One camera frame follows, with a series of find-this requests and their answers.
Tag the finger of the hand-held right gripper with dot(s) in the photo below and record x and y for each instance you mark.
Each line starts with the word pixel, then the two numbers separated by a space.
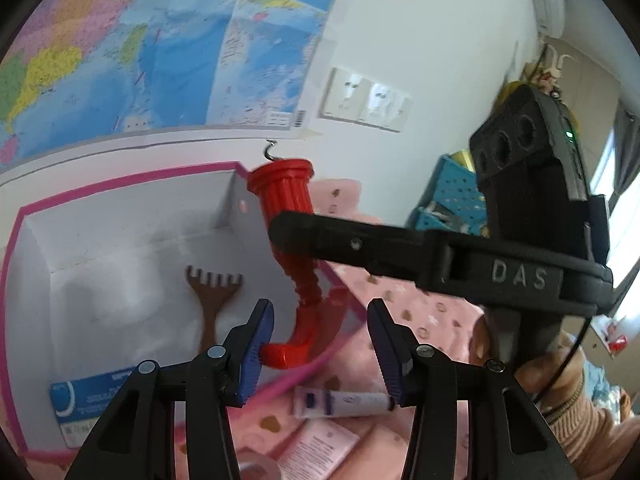
pixel 350 242

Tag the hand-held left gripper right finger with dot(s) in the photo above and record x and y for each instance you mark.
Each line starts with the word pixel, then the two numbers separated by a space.
pixel 387 355

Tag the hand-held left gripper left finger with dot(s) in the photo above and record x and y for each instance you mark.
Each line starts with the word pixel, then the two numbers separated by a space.
pixel 255 355

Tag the red plastic toy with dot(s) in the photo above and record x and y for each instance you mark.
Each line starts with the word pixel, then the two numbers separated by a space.
pixel 285 190

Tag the pink cardboard box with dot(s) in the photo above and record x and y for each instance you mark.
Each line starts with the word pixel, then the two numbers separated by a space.
pixel 125 240

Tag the person's right forearm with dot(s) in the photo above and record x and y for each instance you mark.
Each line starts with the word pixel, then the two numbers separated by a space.
pixel 585 420

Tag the person's right hand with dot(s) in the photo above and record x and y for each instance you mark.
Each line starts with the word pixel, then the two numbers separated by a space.
pixel 484 342

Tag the pink printed blanket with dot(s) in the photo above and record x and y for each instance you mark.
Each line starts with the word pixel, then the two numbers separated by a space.
pixel 440 320

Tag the white and blue tube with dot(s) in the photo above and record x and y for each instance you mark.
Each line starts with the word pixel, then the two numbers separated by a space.
pixel 345 402

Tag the brown wooden back scratcher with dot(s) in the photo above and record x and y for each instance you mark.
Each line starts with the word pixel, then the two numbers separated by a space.
pixel 212 300

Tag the blue perforated basket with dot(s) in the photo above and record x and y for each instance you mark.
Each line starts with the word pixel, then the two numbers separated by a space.
pixel 450 190

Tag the salmon pink tube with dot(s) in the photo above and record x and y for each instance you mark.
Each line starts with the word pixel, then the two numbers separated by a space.
pixel 317 447

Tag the metal hook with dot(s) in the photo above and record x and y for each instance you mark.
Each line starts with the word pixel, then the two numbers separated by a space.
pixel 272 152

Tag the light blue cloth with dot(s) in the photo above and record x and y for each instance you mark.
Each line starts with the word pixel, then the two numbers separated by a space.
pixel 607 390

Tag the grey curtain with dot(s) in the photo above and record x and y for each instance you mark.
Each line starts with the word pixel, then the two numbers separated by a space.
pixel 625 155

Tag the blue and white labelled packet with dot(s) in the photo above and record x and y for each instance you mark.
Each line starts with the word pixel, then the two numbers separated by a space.
pixel 75 410

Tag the white wall socket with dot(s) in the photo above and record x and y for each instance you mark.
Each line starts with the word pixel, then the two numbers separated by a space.
pixel 345 92
pixel 382 105

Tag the narrow white wall switch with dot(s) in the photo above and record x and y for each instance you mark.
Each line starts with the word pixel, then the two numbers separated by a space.
pixel 406 112

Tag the wall map poster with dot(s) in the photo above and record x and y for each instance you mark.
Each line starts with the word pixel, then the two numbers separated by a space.
pixel 100 35

